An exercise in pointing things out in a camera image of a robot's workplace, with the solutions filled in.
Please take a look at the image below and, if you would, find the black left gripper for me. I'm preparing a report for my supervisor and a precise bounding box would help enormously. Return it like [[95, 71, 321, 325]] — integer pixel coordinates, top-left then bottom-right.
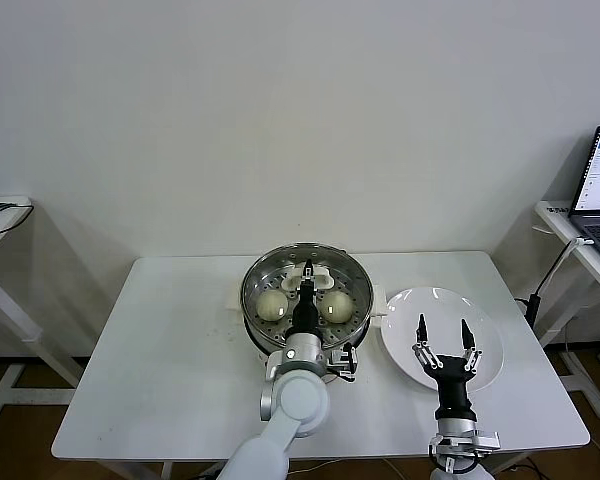
[[290, 258, 325, 335]]

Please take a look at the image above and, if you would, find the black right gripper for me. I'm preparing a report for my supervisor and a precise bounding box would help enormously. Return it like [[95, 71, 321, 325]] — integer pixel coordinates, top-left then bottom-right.
[[412, 313, 484, 414]]

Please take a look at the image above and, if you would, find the round glass pot lid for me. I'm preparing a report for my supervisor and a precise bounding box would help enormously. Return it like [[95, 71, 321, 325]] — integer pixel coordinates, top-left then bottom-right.
[[241, 242, 375, 346]]

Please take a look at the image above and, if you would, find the white steamed baozi bun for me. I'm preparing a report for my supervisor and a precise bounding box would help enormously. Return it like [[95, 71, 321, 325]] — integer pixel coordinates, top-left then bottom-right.
[[256, 291, 289, 322], [320, 291, 354, 324]]

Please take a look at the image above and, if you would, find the perforated stainless steamer basket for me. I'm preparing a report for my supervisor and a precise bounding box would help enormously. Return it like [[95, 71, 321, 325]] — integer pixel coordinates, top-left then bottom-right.
[[240, 242, 375, 364]]

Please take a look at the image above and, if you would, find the round white plate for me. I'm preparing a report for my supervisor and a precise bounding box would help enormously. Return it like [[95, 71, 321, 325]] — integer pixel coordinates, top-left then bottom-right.
[[379, 286, 505, 394]]

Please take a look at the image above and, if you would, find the white electric cooking pot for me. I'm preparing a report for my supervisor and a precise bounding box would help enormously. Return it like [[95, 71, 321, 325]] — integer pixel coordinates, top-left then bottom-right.
[[225, 282, 389, 386]]

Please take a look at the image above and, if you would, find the white side desk with laptop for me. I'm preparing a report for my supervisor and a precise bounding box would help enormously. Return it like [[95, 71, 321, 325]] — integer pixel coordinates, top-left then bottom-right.
[[533, 199, 600, 421]]

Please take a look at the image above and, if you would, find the open grey laptop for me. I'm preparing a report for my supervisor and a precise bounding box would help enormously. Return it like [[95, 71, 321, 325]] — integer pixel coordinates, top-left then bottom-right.
[[568, 125, 600, 269]]

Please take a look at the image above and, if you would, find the black cable with clamp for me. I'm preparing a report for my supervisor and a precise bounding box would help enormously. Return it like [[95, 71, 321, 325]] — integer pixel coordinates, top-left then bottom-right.
[[513, 240, 581, 327]]

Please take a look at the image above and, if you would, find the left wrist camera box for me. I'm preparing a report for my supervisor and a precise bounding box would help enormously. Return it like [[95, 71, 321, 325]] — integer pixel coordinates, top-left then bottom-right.
[[328, 343, 357, 385]]

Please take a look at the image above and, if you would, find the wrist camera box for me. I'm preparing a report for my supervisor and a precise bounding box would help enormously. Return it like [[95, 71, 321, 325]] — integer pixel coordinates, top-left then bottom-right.
[[472, 430, 502, 451], [328, 343, 357, 385]]

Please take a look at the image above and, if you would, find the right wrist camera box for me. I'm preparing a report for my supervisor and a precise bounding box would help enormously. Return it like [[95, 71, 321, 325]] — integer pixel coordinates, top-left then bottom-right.
[[472, 430, 502, 451]]

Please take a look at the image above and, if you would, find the black floor cable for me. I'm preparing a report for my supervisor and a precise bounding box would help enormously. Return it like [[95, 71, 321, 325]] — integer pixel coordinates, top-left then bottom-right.
[[510, 457, 549, 475]]

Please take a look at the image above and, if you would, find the thin black desk cable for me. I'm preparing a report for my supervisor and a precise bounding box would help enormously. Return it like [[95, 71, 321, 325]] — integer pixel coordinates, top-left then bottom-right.
[[0, 201, 35, 241]]

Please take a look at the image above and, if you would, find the white side desk with cable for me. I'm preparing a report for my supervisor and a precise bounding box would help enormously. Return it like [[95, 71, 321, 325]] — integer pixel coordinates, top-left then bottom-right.
[[0, 196, 84, 436]]

